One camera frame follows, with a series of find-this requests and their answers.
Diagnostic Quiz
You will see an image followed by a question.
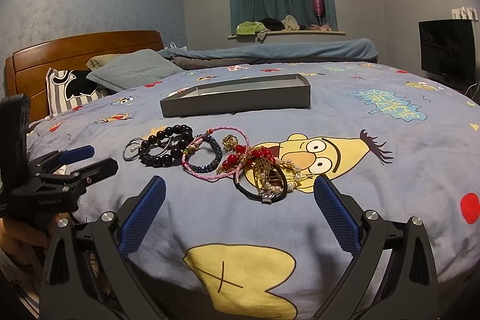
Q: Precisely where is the thin metal ring bangle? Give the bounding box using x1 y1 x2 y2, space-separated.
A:
122 136 172 162

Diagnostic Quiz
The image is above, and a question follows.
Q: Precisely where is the black elastic hair tie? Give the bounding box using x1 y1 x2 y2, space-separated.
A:
232 163 289 202

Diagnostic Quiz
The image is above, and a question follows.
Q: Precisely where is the large black bead bracelet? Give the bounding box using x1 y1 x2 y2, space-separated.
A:
137 123 195 168

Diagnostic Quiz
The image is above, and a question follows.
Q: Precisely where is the pink braided cord bracelet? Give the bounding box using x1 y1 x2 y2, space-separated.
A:
181 125 250 181

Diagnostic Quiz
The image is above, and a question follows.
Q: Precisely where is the red bead gold jewelry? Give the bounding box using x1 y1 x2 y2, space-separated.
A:
216 135 277 175

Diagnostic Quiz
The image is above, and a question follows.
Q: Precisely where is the pearl circle hair clip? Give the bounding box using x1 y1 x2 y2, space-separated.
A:
254 158 302 205

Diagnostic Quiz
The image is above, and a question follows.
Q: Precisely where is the person's left hand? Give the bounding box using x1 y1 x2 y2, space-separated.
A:
1 214 71 266

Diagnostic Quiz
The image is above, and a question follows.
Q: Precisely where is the striped black white pillow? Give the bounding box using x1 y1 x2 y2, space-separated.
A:
46 68 110 116

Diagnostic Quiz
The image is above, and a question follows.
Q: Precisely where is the cartoon print bed sheet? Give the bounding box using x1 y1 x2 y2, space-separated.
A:
28 63 479 319

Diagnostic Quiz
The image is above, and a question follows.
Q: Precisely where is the wooden headboard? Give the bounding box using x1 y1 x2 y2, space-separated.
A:
4 30 164 121

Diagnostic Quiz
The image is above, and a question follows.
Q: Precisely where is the olive green pillow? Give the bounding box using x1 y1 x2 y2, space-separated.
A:
86 54 121 71

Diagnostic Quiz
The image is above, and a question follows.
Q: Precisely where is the grey-blue pillow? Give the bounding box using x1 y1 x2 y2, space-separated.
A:
86 49 183 93

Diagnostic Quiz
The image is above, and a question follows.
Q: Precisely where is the grey shallow cardboard box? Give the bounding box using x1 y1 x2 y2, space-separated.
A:
160 74 312 118

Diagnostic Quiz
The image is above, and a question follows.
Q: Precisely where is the blue folded blanket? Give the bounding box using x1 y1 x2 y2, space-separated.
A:
158 38 378 61

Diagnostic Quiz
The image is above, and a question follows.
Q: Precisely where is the green cloth on sill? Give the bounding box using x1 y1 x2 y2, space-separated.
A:
235 21 268 36

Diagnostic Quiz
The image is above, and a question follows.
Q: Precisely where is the black flat monitor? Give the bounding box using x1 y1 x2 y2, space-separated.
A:
418 19 477 86

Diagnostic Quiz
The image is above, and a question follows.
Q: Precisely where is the beige cloth on sill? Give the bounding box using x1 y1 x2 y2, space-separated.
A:
281 15 300 31

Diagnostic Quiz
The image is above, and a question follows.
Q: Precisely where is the black cloth on sill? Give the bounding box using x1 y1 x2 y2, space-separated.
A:
261 18 285 32

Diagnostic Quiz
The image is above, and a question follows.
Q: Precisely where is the pink balloon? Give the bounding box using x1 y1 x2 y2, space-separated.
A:
312 0 326 18

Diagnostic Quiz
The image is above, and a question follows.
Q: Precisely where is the wall socket strip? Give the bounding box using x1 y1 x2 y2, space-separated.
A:
451 7 479 21

